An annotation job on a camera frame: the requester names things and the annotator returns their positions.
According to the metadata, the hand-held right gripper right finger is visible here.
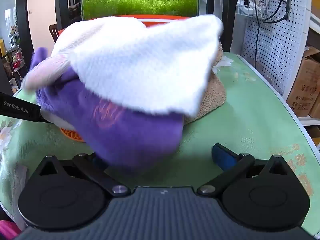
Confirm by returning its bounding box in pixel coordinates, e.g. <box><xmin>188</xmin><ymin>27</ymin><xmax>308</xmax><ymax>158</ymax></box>
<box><xmin>197</xmin><ymin>143</ymin><xmax>290</xmax><ymax>197</ymax></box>

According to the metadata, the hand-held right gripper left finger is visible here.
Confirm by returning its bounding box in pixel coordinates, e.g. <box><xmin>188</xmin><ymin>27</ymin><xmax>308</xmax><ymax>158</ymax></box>
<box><xmin>37</xmin><ymin>152</ymin><xmax>132</xmax><ymax>197</ymax></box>

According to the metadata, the white plush rabbit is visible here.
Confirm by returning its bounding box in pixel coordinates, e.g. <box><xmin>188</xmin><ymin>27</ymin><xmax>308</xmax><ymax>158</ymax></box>
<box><xmin>21</xmin><ymin>54</ymin><xmax>73</xmax><ymax>92</ymax></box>

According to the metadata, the purple towel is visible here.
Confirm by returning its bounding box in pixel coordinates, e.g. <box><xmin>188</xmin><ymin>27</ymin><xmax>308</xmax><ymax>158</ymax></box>
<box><xmin>29</xmin><ymin>47</ymin><xmax>184</xmax><ymax>170</ymax></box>

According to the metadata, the orange honeycomb mat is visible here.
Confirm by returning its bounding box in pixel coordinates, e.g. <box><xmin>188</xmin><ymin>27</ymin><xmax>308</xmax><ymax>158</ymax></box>
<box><xmin>59</xmin><ymin>127</ymin><xmax>87</xmax><ymax>144</ymax></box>

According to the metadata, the white towel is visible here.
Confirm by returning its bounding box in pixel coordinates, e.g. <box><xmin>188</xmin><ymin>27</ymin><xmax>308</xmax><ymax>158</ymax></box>
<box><xmin>51</xmin><ymin>14</ymin><xmax>224</xmax><ymax>120</ymax></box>

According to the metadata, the orange box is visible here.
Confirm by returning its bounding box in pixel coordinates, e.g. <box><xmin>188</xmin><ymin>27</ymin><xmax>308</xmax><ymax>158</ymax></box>
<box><xmin>58</xmin><ymin>14</ymin><xmax>193</xmax><ymax>38</ymax></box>

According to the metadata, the green printed table mat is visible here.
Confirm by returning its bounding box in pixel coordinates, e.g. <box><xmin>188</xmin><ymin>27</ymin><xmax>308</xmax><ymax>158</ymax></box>
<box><xmin>0</xmin><ymin>51</ymin><xmax>320</xmax><ymax>240</ymax></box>

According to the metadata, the cluttered shelf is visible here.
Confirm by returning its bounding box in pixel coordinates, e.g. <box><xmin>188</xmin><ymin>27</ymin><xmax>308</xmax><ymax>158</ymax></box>
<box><xmin>0</xmin><ymin>30</ymin><xmax>28</xmax><ymax>90</ymax></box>

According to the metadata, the beige towel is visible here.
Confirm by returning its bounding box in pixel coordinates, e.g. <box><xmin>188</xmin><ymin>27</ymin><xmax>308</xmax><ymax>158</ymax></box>
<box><xmin>184</xmin><ymin>42</ymin><xmax>227</xmax><ymax>125</ymax></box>

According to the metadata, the cardboard box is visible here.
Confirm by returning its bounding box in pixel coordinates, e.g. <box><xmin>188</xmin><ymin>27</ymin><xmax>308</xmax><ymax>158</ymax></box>
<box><xmin>286</xmin><ymin>46</ymin><xmax>320</xmax><ymax>118</ymax></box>

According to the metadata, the pink cloth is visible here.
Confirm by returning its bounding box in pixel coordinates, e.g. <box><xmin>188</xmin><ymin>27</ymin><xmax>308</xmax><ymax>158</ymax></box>
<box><xmin>0</xmin><ymin>220</ymin><xmax>22</xmax><ymax>240</ymax></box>

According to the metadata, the white pegboard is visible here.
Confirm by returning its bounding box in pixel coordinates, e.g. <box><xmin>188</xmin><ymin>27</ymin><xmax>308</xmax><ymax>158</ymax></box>
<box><xmin>240</xmin><ymin>0</ymin><xmax>313</xmax><ymax>103</ymax></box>

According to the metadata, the aquarium with green plants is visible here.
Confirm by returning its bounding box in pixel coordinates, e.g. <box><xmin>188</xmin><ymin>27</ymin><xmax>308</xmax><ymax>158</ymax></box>
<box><xmin>80</xmin><ymin>0</ymin><xmax>202</xmax><ymax>22</ymax></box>

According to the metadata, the white wire basket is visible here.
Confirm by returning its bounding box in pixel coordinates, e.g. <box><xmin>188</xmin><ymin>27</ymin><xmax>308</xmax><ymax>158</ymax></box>
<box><xmin>235</xmin><ymin>0</ymin><xmax>272</xmax><ymax>19</ymax></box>

